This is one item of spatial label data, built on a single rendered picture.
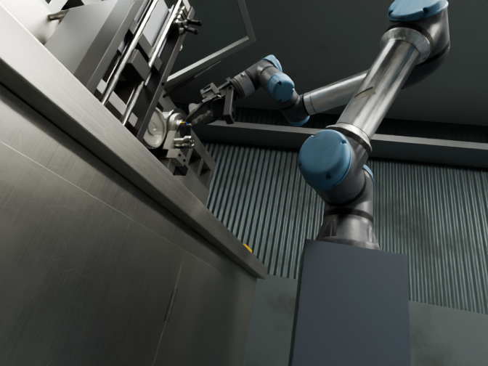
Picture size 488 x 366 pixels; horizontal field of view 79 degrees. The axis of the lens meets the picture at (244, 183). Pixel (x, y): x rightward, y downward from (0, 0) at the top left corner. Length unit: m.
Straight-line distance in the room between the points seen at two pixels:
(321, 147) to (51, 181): 0.49
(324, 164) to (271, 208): 2.02
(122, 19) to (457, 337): 2.61
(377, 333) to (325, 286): 0.12
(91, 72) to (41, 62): 0.27
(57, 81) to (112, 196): 0.16
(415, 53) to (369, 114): 0.18
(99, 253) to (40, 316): 0.09
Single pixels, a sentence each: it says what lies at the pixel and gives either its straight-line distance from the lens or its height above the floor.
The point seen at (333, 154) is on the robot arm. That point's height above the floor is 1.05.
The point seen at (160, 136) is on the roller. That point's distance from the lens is 0.95.
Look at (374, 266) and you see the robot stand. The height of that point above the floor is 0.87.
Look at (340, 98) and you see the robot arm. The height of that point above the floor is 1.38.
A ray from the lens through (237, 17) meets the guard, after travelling 1.50.
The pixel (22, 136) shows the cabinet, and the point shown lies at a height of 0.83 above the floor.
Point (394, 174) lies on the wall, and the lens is 2.93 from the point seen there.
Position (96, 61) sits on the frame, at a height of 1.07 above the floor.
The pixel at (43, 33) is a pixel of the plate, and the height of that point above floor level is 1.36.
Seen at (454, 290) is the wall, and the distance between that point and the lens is 2.76.
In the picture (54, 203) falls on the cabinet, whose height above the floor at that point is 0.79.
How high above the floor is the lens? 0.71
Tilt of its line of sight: 25 degrees up
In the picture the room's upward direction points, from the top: 12 degrees clockwise
